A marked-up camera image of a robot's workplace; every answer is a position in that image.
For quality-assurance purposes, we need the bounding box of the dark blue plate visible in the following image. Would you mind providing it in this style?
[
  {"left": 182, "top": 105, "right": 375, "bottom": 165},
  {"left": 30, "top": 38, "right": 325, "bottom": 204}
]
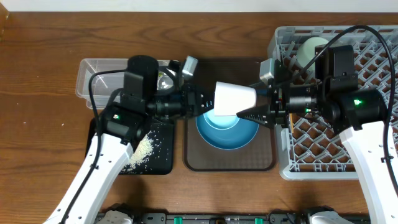
[{"left": 195, "top": 115, "right": 259, "bottom": 150}]

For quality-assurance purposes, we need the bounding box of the pink cup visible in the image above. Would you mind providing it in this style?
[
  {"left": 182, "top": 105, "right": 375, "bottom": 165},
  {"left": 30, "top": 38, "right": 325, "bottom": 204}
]
[{"left": 214, "top": 82, "right": 257, "bottom": 116}]

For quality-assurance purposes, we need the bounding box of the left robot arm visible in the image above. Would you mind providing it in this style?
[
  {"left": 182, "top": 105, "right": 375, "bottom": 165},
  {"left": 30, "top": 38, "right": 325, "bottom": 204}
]
[{"left": 46, "top": 55, "right": 214, "bottom": 223}]

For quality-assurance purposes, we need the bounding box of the grey dishwasher rack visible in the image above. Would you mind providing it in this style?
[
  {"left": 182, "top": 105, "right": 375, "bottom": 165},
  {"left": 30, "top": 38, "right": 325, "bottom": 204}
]
[{"left": 267, "top": 26, "right": 391, "bottom": 180}]

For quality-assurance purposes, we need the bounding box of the black plastic tray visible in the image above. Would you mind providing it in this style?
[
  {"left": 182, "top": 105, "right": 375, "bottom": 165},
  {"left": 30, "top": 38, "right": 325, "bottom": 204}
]
[{"left": 98, "top": 123, "right": 174, "bottom": 175}]

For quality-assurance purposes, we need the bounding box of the light blue bowl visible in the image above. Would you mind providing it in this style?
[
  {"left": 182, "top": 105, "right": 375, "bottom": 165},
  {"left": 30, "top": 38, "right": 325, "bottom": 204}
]
[{"left": 203, "top": 110, "right": 239, "bottom": 129}]

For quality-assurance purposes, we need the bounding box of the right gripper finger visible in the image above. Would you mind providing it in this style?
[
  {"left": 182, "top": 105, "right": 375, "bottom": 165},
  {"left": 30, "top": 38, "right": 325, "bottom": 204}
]
[
  {"left": 237, "top": 105, "right": 276, "bottom": 129},
  {"left": 249, "top": 82, "right": 269, "bottom": 95}
]

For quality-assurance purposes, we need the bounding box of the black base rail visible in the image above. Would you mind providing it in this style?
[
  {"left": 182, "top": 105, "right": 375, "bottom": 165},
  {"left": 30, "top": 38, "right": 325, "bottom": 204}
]
[{"left": 93, "top": 203, "right": 371, "bottom": 224}]

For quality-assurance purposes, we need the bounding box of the mint green bowl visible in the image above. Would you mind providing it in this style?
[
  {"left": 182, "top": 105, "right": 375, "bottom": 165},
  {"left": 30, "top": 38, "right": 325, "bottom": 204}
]
[{"left": 296, "top": 37, "right": 328, "bottom": 68}]

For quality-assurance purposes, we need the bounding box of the brown serving tray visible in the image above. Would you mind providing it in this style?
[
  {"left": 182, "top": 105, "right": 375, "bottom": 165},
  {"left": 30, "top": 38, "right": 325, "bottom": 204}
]
[{"left": 183, "top": 57, "right": 277, "bottom": 172}]

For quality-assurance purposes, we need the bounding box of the pile of white rice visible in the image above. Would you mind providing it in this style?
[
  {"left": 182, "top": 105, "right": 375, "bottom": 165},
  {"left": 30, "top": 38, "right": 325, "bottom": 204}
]
[{"left": 120, "top": 129, "right": 172, "bottom": 175}]

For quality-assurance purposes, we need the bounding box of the clear plastic waste bin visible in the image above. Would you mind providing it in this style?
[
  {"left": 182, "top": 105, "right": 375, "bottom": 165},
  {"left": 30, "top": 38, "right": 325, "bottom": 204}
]
[{"left": 75, "top": 58, "right": 178, "bottom": 110}]

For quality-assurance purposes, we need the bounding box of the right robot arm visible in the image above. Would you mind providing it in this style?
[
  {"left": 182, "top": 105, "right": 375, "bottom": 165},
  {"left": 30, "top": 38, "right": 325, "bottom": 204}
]
[{"left": 237, "top": 45, "right": 397, "bottom": 223}]

